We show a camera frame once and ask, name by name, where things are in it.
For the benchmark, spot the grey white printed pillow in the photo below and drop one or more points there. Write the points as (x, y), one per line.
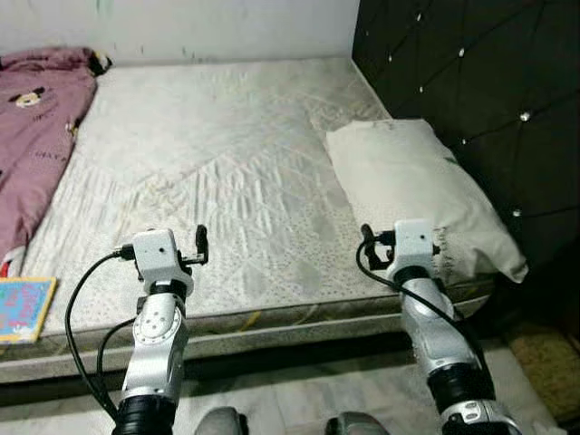
(408, 181)

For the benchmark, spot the colourful children's book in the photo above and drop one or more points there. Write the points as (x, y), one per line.
(25, 308)

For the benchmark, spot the quilted grey white mattress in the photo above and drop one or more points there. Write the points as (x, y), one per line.
(227, 163)

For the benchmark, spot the dark bed base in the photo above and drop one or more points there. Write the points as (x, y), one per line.
(227, 364)

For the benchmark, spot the grey robot left leg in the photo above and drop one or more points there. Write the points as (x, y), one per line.
(222, 424)

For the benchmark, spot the grey robot leg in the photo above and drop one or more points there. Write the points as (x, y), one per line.
(222, 424)
(355, 426)

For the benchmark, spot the grey robot right leg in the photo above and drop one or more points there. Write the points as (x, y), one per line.
(355, 426)

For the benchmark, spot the black tufted headboard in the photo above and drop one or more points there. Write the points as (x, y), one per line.
(489, 91)

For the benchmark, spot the brown rug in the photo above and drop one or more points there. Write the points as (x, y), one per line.
(544, 362)

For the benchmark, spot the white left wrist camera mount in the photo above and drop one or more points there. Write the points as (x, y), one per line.
(159, 254)

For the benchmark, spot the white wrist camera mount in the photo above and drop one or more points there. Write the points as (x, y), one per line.
(159, 254)
(415, 243)

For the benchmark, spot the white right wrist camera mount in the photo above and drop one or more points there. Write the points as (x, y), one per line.
(415, 243)

